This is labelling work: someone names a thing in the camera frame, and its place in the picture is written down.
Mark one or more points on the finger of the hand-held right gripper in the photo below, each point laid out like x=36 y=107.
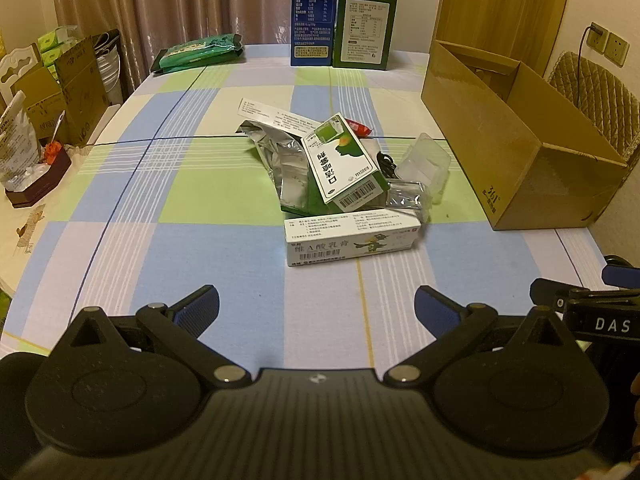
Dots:
x=547 y=294
x=622 y=275

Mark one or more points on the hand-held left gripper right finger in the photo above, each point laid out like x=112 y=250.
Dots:
x=435 y=305

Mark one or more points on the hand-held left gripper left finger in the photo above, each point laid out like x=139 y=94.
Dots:
x=202 y=305

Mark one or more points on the long white ointment box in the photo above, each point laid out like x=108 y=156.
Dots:
x=350 y=240

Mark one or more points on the small clear foil sachet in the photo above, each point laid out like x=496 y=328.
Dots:
x=407 y=200

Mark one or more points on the cardboard box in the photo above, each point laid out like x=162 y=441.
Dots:
x=525 y=180

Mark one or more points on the clear plastic case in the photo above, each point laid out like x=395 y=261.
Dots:
x=425 y=165

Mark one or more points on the silver foil packet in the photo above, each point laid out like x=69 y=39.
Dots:
x=280 y=160

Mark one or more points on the white green spray box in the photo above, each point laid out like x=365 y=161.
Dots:
x=345 y=165

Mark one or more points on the red snack packet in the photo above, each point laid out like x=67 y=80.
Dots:
x=361 y=127

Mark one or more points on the white Mecobalamin tablets box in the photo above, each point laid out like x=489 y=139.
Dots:
x=272 y=112

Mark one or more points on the plaid-clothed desktop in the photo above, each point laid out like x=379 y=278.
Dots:
x=175 y=240

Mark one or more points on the dark wooden tray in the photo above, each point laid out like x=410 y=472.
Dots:
x=45 y=182

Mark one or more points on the white plastic bag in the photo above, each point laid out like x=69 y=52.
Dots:
x=17 y=140

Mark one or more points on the printed brown cardboard carton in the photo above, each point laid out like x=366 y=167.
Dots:
x=75 y=90

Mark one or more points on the green plastic packet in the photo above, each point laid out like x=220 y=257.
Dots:
x=197 y=52

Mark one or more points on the tall green carton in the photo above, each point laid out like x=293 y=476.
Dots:
x=367 y=25

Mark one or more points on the green tissue packs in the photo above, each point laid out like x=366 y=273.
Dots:
x=57 y=45

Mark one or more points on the wooden door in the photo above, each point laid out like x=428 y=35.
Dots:
x=500 y=0

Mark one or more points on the white chair back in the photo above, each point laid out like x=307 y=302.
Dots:
x=17 y=67

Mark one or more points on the beige curtain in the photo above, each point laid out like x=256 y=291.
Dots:
x=175 y=0

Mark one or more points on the tall blue carton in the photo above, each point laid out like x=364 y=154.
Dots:
x=312 y=10

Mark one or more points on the wall outlet with plug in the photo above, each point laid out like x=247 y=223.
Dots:
x=597 y=36

